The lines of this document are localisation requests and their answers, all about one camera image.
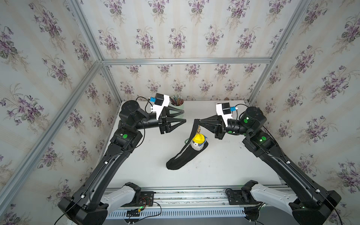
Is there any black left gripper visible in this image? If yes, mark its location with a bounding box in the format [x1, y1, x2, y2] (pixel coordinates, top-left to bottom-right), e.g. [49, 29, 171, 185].
[133, 106, 186, 137]

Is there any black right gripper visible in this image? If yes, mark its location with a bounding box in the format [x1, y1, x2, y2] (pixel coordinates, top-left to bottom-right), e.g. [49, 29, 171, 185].
[199, 112, 253, 141]

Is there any yellow hat doll charm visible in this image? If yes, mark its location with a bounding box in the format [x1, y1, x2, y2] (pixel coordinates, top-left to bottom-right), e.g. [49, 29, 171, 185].
[190, 134, 207, 151]

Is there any black fabric shoulder bag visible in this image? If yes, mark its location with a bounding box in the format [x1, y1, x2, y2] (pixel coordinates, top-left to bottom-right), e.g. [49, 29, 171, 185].
[166, 123, 209, 170]

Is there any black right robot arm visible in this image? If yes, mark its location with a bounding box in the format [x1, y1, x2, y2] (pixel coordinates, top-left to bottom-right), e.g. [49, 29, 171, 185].
[193, 106, 341, 225]

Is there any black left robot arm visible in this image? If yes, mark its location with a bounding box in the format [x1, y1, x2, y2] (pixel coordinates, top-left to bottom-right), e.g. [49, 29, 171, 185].
[58, 96, 186, 225]

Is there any bundle of coloured pencils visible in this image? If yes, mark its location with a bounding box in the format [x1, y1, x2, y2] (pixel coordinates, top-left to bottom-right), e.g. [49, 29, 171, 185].
[170, 95, 184, 107]

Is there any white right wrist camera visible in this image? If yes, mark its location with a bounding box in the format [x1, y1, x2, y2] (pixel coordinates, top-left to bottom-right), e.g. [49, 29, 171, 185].
[216, 103, 238, 127]

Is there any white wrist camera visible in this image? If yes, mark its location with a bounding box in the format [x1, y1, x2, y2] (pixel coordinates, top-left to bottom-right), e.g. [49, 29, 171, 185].
[150, 93, 170, 120]
[216, 103, 238, 127]

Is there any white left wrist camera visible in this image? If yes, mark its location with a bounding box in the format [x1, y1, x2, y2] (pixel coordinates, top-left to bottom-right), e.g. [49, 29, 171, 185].
[150, 93, 170, 120]

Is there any aluminium mounting rail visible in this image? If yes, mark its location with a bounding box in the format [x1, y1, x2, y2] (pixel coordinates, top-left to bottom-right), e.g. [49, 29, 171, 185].
[106, 187, 296, 210]

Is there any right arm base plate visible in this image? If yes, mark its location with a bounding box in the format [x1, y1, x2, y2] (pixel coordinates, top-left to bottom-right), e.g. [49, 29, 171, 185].
[225, 188, 261, 205]

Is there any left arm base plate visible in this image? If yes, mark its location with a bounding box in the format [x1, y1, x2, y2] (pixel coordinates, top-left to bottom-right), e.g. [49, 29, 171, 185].
[121, 191, 156, 207]

